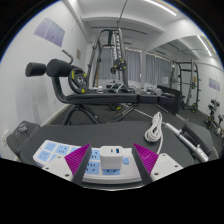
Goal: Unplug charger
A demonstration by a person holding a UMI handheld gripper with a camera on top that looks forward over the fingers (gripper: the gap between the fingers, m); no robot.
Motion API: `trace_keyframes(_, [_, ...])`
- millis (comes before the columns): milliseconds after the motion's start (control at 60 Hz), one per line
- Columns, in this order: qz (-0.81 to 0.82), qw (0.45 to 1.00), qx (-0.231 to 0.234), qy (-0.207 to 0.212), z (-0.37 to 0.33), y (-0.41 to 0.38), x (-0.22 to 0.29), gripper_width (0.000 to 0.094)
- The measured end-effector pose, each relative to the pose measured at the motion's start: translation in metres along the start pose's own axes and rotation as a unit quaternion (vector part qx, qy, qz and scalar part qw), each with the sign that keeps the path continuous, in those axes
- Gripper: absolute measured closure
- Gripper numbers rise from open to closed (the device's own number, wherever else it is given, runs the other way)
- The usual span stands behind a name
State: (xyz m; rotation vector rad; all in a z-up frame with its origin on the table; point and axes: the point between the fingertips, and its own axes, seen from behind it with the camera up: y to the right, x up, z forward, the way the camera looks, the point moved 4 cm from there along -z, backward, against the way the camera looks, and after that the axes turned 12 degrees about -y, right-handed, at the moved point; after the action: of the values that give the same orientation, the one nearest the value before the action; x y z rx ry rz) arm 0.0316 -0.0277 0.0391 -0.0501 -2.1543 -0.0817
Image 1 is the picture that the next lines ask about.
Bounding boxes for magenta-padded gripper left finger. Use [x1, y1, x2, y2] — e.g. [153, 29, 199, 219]
[42, 143, 93, 186]

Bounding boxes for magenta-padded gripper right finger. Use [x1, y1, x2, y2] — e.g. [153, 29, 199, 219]
[131, 143, 184, 185]

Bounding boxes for white charger block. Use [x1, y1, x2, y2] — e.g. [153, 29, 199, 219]
[99, 145, 125, 171]

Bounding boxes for white power strip blue sockets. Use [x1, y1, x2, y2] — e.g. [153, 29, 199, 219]
[32, 139, 144, 185]

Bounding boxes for black padded seat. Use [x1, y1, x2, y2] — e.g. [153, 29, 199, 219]
[181, 120, 214, 161]

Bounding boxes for bunch of keys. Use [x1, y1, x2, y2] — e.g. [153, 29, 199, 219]
[13, 122, 29, 134]

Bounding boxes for black flat padded bench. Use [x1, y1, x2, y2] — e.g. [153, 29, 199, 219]
[5, 119, 196, 168]

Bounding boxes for black box platform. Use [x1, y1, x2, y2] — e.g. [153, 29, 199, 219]
[156, 85, 183, 116]

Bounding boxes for dumbbell rack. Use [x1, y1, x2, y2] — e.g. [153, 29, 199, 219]
[204, 98, 224, 136]

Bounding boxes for black roller-pad workout bench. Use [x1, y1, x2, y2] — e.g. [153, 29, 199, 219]
[24, 49, 178, 126]

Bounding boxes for black yellow weight plate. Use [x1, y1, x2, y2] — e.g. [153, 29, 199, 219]
[67, 66, 89, 95]

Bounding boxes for black power rack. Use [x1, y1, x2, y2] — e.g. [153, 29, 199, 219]
[169, 59, 201, 113]

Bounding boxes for grey window curtains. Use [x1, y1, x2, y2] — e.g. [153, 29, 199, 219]
[99, 46, 173, 86]

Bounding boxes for black weight plate on machine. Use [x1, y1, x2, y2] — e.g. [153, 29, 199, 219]
[110, 58, 127, 75]

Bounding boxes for long ceiling light strip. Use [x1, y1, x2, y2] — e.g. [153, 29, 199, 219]
[197, 34, 213, 57]
[143, 0, 178, 17]

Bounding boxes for white coiled power cable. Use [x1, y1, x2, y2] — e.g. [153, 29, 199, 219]
[144, 111, 165, 156]

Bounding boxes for white wall socket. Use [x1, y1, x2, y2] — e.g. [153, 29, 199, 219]
[0, 129, 9, 148]

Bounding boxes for small purple wall poster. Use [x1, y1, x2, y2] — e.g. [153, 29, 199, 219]
[208, 77, 222, 92]

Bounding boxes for grey smith machine frame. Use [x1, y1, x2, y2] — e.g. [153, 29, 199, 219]
[87, 28, 131, 93]

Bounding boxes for large purple wall poster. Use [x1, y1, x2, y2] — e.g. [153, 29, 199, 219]
[33, 16, 66, 48]

